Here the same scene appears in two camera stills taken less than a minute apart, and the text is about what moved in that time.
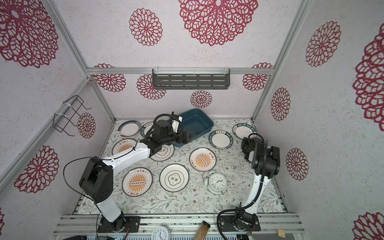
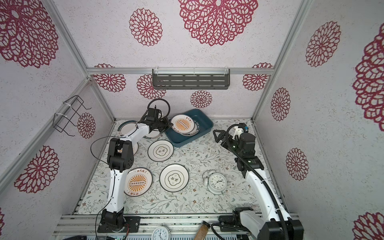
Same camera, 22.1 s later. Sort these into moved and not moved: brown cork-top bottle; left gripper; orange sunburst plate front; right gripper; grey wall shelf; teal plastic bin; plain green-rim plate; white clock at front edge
Moved: left gripper; right gripper
Not moved: plain green-rim plate; orange sunburst plate front; white clock at front edge; teal plastic bin; grey wall shelf; brown cork-top bottle
